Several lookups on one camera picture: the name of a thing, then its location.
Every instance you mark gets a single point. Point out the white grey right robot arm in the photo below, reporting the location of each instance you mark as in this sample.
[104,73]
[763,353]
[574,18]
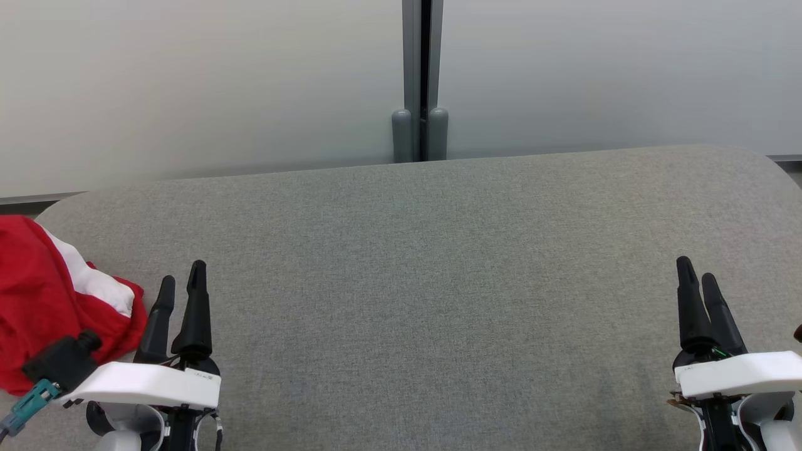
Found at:
[777,438]

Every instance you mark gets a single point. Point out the red white basketball jersey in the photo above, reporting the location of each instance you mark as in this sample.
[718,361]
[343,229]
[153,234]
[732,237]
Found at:
[37,300]

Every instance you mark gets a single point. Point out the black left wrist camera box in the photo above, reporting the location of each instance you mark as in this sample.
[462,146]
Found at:
[62,363]

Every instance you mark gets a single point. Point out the grey partition post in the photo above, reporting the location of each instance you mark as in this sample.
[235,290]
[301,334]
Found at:
[413,56]

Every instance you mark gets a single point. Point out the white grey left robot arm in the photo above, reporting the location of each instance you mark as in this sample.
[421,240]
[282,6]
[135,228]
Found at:
[125,438]

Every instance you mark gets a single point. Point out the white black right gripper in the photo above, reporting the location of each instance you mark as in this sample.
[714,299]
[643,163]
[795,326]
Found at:
[739,374]

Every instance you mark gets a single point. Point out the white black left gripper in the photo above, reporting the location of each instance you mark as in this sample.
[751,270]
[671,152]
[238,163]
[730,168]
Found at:
[156,385]

